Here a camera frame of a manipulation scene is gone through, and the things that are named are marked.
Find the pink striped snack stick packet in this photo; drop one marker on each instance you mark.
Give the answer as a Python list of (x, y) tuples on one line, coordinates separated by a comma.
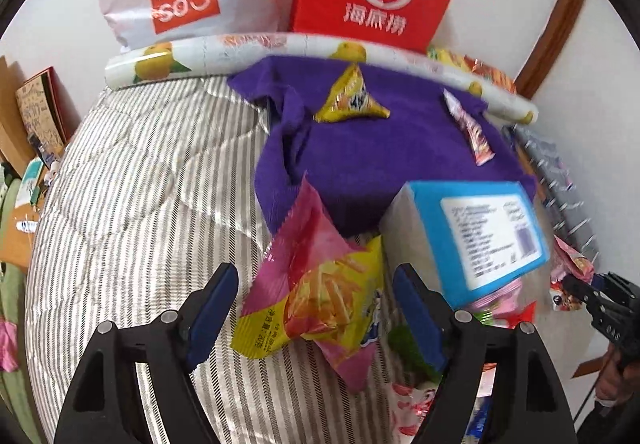
[(470, 129)]

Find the purple towel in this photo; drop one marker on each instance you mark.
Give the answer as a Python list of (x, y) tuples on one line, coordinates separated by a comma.
[(415, 149)]

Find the yellow triangular snack packet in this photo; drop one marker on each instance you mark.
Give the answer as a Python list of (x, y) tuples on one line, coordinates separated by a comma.
[(350, 96)]

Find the white floral snack packet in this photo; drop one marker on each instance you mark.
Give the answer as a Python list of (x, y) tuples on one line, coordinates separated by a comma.
[(412, 406)]

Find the red white snack packet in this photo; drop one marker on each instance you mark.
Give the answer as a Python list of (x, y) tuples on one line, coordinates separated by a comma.
[(570, 274)]

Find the pink yellow chip bag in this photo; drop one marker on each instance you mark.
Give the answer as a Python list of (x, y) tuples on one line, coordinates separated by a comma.
[(310, 289)]

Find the grey checked cloth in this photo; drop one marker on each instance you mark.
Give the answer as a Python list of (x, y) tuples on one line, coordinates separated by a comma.
[(555, 174)]

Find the wooden desk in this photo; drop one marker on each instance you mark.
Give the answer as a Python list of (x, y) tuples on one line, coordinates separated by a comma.
[(17, 244)]

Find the wooden door frame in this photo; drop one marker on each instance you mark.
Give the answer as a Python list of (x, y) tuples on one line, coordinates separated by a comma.
[(560, 24)]

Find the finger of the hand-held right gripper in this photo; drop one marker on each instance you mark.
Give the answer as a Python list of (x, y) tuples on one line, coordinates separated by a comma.
[(577, 288)]

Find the green cloth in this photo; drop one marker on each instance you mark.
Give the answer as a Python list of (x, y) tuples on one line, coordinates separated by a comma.
[(12, 294)]

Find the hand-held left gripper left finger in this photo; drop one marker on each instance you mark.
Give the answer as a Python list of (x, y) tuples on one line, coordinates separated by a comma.
[(216, 309)]

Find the orange snack packet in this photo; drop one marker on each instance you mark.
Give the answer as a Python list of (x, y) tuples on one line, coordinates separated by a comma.
[(485, 69)]

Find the blue snack packet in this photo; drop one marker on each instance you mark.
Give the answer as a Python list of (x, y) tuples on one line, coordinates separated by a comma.
[(482, 424)]

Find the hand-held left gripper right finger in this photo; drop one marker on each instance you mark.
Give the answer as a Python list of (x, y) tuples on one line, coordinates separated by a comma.
[(417, 314)]

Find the grey striped blanket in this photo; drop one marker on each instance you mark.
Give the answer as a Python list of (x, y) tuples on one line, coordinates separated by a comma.
[(150, 174)]

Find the patterned book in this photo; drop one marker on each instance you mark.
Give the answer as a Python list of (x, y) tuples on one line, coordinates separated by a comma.
[(40, 114)]

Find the person's right hand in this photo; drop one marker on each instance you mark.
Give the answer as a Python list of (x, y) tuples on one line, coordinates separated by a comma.
[(612, 376)]

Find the rolled fruit print mat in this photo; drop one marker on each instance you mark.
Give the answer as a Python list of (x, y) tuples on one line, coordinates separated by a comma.
[(210, 56)]

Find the blue tissue pack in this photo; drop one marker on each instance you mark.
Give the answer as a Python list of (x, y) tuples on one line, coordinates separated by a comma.
[(480, 234)]

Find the pink green snack packet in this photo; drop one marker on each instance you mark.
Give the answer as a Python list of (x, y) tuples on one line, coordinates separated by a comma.
[(500, 304)]

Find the brown cardboard box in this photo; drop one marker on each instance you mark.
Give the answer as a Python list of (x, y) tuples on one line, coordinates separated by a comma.
[(12, 124)]

